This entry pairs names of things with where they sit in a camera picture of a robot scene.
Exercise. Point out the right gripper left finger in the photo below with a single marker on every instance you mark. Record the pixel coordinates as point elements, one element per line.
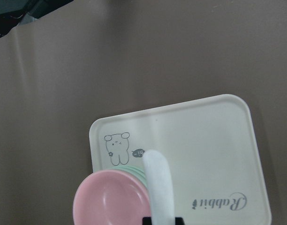
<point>147,219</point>

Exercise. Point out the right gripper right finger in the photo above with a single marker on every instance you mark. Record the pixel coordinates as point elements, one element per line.
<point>179,219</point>

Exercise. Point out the cream rabbit tray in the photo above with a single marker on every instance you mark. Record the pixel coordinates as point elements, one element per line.
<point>212,152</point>

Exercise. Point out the green bowl stack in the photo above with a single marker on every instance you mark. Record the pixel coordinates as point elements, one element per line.
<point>135,171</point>

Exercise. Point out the small pink bowl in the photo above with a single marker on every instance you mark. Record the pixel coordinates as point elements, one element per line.
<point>111,197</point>

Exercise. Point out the white ceramic spoon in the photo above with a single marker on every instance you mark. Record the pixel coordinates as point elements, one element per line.
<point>160,188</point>

